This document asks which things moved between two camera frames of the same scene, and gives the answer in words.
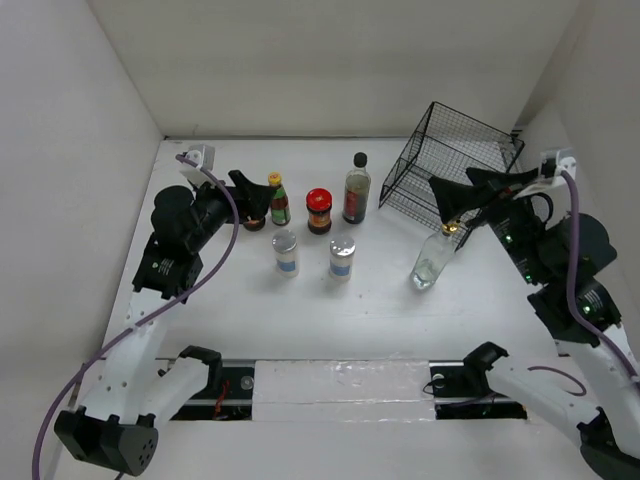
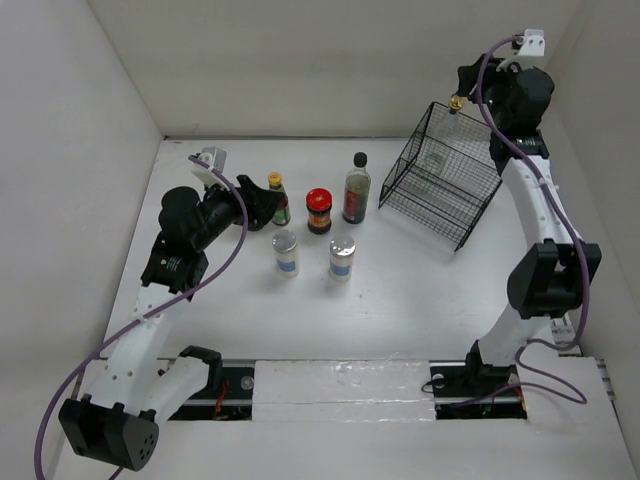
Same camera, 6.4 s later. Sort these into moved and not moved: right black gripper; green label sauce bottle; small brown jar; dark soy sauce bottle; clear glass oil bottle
Moved: right black gripper; clear glass oil bottle
Not moved: dark soy sauce bottle; green label sauce bottle; small brown jar
